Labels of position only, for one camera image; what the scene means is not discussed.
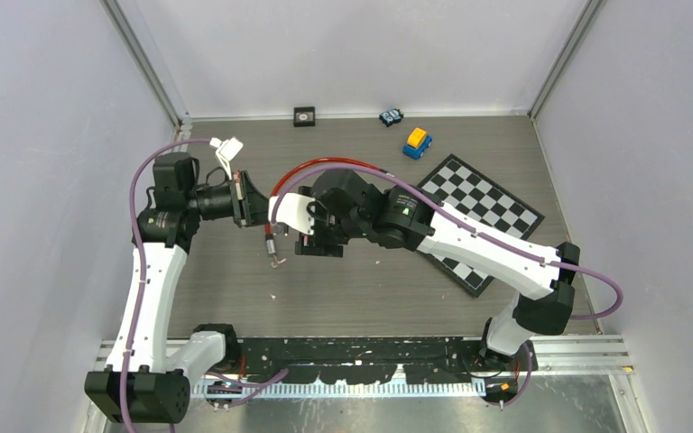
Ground red cable lock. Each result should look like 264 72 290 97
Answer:
263 156 391 260

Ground silver key bunch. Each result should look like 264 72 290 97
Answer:
271 256 287 269

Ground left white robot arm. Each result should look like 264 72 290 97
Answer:
84 152 268 427

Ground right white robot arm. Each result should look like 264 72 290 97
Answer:
269 163 579 371

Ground black square box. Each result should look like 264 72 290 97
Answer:
292 106 316 127

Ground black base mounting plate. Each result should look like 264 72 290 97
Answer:
209 336 527 385

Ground yellow blue toy car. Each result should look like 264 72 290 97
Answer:
402 127 433 160

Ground black white chessboard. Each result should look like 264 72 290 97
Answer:
417 154 544 298

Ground small blue toy car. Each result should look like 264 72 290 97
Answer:
378 108 404 127

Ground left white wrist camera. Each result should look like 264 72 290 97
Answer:
208 136 244 179

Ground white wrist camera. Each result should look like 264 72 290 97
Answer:
208 136 244 179
268 192 316 235

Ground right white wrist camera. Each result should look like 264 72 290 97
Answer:
268 192 316 235

